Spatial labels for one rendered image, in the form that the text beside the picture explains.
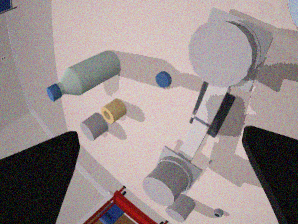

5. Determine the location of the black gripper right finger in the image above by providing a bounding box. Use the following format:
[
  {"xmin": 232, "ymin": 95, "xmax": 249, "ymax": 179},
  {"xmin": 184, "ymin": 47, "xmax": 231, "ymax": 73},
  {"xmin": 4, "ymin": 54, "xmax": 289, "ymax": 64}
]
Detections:
[{"xmin": 242, "ymin": 125, "xmax": 298, "ymax": 224}]

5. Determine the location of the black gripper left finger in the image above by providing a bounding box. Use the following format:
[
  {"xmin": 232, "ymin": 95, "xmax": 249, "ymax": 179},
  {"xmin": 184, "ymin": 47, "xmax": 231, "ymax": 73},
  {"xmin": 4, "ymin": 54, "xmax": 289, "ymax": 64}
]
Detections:
[{"xmin": 0, "ymin": 131, "xmax": 80, "ymax": 224}]

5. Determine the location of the tan cylinder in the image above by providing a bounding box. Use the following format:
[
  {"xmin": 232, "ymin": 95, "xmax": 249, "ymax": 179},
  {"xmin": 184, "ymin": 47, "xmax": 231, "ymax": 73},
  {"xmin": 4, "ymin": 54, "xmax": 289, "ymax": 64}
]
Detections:
[{"xmin": 101, "ymin": 99, "xmax": 128, "ymax": 124}]

